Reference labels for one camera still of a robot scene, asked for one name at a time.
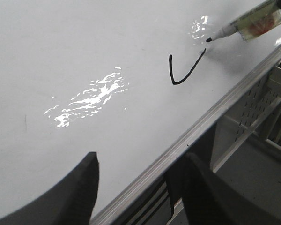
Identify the white whiteboard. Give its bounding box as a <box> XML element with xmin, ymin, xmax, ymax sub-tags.
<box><xmin>0</xmin><ymin>0</ymin><xmax>281</xmax><ymax>218</ymax></box>

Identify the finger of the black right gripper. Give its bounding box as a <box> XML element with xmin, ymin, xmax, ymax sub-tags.
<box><xmin>182</xmin><ymin>153</ymin><xmax>281</xmax><ymax>225</ymax></box>

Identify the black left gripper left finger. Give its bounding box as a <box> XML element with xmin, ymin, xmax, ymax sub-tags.
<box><xmin>0</xmin><ymin>152</ymin><xmax>99</xmax><ymax>225</ymax></box>

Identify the black whiteboard marker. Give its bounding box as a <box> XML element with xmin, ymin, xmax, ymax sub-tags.
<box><xmin>207</xmin><ymin>11</ymin><xmax>248</xmax><ymax>42</ymax></box>

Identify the grey perforated metal desk frame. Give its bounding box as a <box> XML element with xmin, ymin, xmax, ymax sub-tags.
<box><xmin>210</xmin><ymin>63</ymin><xmax>281</xmax><ymax>173</ymax></box>

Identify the left gripper taped right finger holding marker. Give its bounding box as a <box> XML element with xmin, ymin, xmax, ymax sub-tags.
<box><xmin>238</xmin><ymin>0</ymin><xmax>281</xmax><ymax>41</ymax></box>

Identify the dark cabinet box under desk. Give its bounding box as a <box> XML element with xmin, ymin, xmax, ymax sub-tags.
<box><xmin>114</xmin><ymin>124</ymin><xmax>216</xmax><ymax>225</ymax></box>

